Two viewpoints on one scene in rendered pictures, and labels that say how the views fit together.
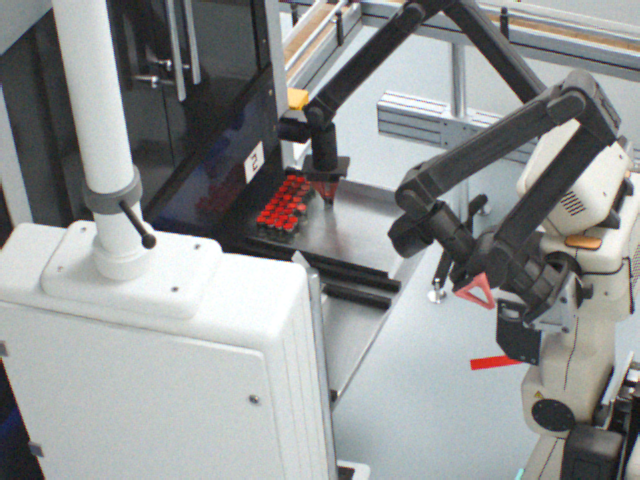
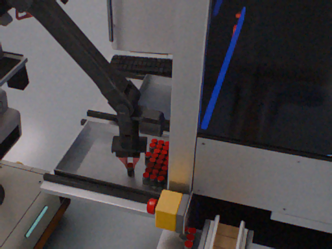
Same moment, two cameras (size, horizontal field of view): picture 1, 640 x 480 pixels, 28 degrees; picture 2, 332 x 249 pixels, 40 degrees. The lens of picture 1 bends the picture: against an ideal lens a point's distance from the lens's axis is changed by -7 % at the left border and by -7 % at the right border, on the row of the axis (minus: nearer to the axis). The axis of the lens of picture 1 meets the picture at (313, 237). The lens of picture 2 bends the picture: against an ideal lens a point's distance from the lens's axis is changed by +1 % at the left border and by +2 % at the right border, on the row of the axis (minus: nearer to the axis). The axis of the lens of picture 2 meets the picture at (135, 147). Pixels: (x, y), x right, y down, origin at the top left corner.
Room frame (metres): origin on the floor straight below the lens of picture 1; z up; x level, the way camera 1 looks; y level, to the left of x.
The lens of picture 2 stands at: (3.37, -0.18, 1.86)
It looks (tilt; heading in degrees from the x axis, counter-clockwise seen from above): 41 degrees down; 171
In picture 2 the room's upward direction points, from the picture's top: 1 degrees counter-clockwise
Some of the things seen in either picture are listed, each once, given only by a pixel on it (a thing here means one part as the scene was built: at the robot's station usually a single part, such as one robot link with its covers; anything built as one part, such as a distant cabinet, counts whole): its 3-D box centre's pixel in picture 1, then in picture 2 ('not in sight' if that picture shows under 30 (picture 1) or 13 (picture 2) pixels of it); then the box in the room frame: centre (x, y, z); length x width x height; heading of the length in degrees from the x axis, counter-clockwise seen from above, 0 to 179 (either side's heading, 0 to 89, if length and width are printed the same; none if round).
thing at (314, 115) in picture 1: (305, 120); (142, 113); (2.40, -0.01, 1.13); 0.11 x 0.09 x 0.12; 64
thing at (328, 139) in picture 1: (320, 135); (130, 121); (2.39, -0.04, 1.09); 0.07 x 0.06 x 0.07; 64
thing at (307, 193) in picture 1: (295, 210); (154, 163); (2.37, 0.03, 0.90); 0.18 x 0.02 x 0.05; 151
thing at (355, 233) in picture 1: (340, 223); (120, 157); (2.32, -0.06, 0.90); 0.34 x 0.26 x 0.04; 61
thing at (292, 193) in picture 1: (286, 207); (160, 164); (2.38, 0.05, 0.90); 0.18 x 0.02 x 0.05; 151
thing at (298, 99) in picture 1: (290, 108); (171, 211); (2.65, 0.02, 0.99); 0.08 x 0.07 x 0.07; 62
